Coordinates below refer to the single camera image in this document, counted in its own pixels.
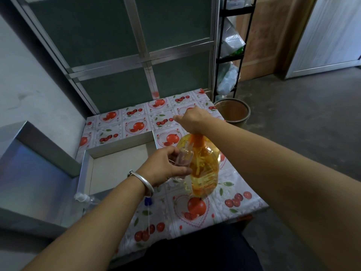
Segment blue spray cap with tube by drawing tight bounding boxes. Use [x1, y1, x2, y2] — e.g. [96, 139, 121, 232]
[144, 196, 153, 233]

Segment aluminium frame glass partition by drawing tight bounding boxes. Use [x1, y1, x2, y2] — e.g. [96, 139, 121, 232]
[8, 0, 221, 115]

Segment brown round bin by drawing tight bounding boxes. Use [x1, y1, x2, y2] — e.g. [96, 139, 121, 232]
[214, 98, 251, 128]

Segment white plastic bag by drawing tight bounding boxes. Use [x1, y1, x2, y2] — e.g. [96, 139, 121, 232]
[220, 19, 246, 59]

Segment black metal shelf rack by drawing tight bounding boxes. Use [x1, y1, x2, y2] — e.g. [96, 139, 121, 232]
[212, 0, 258, 103]

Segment brown wooden door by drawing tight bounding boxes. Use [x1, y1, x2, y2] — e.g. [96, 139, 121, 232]
[234, 0, 318, 82]

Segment shallow grey cardboard box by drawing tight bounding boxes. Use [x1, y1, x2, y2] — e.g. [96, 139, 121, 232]
[77, 130, 157, 196]

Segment person's dark trousers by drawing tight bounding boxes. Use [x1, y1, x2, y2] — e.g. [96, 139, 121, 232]
[112, 222, 264, 271]

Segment person's right hand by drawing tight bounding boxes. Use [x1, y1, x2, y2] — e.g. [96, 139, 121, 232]
[173, 106, 216, 135]

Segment silver box lid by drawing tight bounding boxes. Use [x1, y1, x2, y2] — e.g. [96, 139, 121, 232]
[0, 121, 83, 238]

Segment clear pump spray head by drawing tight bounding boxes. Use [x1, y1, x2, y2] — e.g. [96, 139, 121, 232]
[74, 192, 100, 210]

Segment small clear plastic bottle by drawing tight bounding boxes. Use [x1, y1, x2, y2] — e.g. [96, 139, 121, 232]
[169, 143, 195, 181]

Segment person's right forearm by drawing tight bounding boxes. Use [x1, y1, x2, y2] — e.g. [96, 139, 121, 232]
[199, 116, 361, 271]

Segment large oil bottle orange handle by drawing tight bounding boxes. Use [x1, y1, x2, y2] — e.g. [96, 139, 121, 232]
[176, 133, 221, 198]

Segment silver bracelet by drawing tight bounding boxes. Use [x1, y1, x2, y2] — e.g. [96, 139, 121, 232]
[127, 170, 155, 198]

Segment person's left hand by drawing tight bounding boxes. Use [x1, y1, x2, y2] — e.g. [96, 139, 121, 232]
[140, 146, 193, 188]

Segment translucent plastic bag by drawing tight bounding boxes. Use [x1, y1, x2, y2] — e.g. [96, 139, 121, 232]
[216, 62, 240, 95]

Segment fruit print tablecloth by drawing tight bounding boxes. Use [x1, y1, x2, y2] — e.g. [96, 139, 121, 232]
[76, 88, 269, 261]

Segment person's left forearm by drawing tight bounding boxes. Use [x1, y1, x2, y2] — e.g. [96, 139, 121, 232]
[22, 177, 148, 271]

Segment white door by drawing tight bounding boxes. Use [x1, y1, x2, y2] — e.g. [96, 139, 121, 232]
[284, 0, 361, 79]

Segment clear plastic container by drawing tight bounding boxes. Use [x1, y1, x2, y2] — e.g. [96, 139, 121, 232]
[225, 0, 253, 10]

